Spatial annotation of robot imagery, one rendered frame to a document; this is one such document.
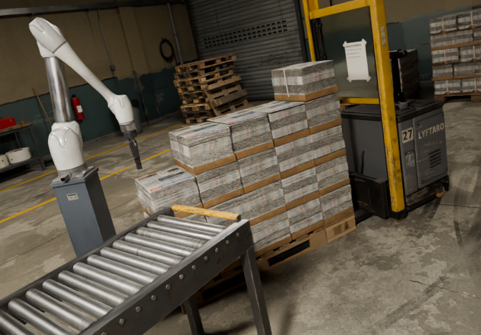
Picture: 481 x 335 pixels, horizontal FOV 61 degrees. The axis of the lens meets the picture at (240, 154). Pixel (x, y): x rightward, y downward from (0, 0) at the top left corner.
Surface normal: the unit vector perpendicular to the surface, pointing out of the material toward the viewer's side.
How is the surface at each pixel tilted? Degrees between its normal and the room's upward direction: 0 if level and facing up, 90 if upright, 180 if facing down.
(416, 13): 90
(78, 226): 90
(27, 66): 90
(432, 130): 90
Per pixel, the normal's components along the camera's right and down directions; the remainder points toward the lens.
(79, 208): -0.04, 0.27
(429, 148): 0.48, 0.14
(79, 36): 0.76, 0.02
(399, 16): -0.62, 0.33
